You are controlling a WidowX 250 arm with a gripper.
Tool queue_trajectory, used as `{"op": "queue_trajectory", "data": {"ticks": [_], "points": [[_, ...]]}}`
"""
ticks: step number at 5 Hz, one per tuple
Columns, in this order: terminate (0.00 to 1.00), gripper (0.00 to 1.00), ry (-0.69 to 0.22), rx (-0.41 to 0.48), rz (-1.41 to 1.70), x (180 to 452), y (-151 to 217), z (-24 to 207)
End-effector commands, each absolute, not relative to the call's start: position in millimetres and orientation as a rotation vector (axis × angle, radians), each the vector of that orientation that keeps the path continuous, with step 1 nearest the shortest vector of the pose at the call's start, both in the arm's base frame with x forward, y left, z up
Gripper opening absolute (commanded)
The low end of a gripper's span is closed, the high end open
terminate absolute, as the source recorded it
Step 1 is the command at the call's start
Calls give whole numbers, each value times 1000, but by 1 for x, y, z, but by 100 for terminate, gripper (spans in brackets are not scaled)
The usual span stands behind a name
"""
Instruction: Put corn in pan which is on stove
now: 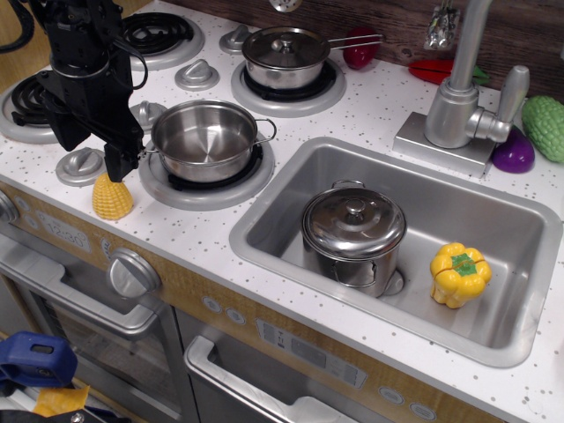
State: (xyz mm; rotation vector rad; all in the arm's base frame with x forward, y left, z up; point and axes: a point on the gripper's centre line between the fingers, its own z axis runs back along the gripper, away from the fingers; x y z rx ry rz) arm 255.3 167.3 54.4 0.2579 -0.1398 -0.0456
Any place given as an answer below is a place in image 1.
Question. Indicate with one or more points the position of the hanging silver utensils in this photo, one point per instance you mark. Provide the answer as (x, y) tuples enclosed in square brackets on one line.
[(441, 30)]

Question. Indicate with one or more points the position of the grey toy sink basin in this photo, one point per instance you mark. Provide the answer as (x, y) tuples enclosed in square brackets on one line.
[(518, 237)]

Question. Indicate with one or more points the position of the silver left edge dial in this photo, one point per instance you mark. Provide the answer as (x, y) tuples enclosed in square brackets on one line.
[(9, 213)]

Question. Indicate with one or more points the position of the back right stove burner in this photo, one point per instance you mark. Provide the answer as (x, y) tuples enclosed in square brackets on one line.
[(325, 92)]

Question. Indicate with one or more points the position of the purple toy eggplant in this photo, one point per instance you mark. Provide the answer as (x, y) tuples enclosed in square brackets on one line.
[(516, 155)]

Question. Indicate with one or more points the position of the lidded steel stock pot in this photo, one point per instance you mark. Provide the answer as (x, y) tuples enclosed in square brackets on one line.
[(352, 234)]

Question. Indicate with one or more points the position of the dark red toy fruit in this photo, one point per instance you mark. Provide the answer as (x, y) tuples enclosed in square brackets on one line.
[(359, 55)]

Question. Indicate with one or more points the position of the front left stove burner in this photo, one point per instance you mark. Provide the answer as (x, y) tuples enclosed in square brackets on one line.
[(23, 117)]

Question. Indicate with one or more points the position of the yellow toy corn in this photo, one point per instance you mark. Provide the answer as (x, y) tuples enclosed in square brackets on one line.
[(111, 200)]

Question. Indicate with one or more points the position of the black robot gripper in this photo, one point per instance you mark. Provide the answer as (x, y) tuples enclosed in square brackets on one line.
[(87, 92)]

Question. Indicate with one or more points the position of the grey stove knob front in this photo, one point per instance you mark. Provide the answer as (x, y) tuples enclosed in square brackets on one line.
[(81, 167)]

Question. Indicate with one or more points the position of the silver dishwasher door handle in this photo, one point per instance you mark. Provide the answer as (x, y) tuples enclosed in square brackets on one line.
[(238, 400)]

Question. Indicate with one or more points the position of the grey stove knob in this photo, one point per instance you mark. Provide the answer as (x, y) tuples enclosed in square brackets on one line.
[(197, 76), (81, 167), (147, 113), (232, 42)]

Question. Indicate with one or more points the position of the silver oven door handle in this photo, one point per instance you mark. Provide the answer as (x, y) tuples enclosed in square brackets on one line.
[(44, 276)]

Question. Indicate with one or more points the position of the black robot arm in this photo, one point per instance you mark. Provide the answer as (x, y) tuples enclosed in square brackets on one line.
[(97, 21)]

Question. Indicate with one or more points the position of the back left stove burner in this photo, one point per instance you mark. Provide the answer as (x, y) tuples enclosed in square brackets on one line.
[(164, 40)]

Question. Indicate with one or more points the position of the lidded steel saucepan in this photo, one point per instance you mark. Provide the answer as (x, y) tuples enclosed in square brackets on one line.
[(286, 57)]

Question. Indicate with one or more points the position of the blue clamp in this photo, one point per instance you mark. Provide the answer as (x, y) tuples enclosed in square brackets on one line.
[(33, 360)]

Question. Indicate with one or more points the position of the hanging silver strainer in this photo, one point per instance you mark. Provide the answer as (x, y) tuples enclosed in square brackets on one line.
[(285, 6)]

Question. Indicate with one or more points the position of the silver oven dial knob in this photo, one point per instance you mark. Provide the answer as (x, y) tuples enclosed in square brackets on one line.
[(130, 275)]

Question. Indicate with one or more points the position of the front right stove burner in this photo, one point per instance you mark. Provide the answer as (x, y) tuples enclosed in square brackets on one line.
[(206, 197)]

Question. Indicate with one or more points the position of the yellow toy bell pepper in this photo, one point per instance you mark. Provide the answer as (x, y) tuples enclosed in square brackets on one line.
[(460, 275)]

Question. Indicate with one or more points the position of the grey stove knob middle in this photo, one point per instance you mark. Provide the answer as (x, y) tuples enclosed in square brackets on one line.
[(147, 113)]

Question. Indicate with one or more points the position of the red toy carrot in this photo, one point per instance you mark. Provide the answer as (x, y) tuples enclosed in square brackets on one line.
[(436, 70)]

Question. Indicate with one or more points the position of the grey stove knob upper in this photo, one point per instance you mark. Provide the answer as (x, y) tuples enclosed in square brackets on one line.
[(197, 76)]

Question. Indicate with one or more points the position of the yellow cloth piece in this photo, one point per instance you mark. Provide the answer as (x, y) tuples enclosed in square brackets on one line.
[(55, 401)]

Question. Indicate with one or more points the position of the grey stove knob back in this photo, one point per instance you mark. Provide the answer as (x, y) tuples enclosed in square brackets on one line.
[(232, 42)]

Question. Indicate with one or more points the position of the stove burner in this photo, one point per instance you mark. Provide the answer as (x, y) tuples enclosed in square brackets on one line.
[(23, 117), (206, 197), (164, 40), (325, 92)]

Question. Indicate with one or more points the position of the open steel pan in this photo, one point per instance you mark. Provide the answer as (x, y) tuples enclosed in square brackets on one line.
[(206, 141)]

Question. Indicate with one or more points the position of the green toy bitter gourd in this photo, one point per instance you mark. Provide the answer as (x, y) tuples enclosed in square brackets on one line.
[(542, 118)]

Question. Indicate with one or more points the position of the silver toy faucet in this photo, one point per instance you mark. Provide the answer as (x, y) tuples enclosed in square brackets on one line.
[(457, 133)]

